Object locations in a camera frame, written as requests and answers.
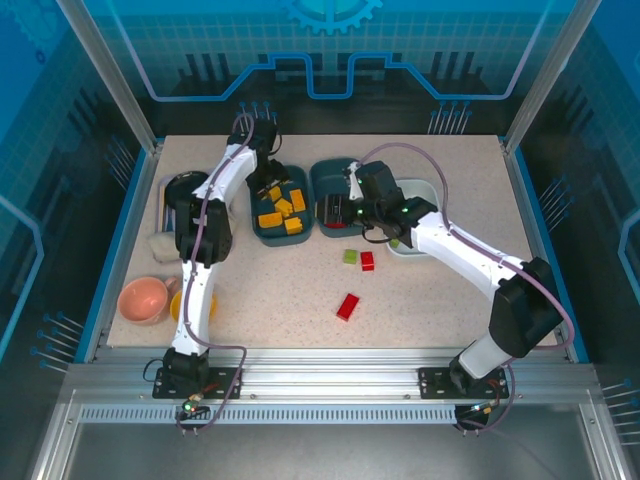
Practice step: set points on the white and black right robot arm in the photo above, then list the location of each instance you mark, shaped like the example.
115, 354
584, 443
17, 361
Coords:
465, 250

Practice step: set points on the short red lego brick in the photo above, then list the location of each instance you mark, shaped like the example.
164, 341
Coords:
367, 261

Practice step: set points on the yellow lego brick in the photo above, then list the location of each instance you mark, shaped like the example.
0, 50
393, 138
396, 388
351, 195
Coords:
283, 206
270, 219
298, 200
274, 193
293, 225

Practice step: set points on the long red lego brick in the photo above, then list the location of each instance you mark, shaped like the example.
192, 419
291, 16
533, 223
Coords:
347, 306

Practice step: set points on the aluminium frame post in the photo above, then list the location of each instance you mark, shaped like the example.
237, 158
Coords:
107, 75
550, 75

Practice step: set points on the aluminium front frame rail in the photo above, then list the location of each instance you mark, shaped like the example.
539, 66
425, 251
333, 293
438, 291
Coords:
325, 375

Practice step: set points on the yellow bowl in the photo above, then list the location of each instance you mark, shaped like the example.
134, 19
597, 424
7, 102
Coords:
175, 307

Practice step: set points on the small green lego brick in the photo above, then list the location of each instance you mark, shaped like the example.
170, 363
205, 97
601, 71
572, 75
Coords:
350, 256

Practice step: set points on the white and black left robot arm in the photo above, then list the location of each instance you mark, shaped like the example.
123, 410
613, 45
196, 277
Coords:
195, 300

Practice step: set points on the small circuit board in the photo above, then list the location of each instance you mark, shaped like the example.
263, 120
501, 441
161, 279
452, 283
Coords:
482, 407
192, 404

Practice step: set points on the pink cup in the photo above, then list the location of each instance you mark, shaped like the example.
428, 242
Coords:
142, 300

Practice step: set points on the empty-looking teal plastic container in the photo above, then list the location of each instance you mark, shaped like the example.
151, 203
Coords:
320, 175

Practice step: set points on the white plastic container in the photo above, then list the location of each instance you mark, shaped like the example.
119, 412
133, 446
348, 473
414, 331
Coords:
422, 190

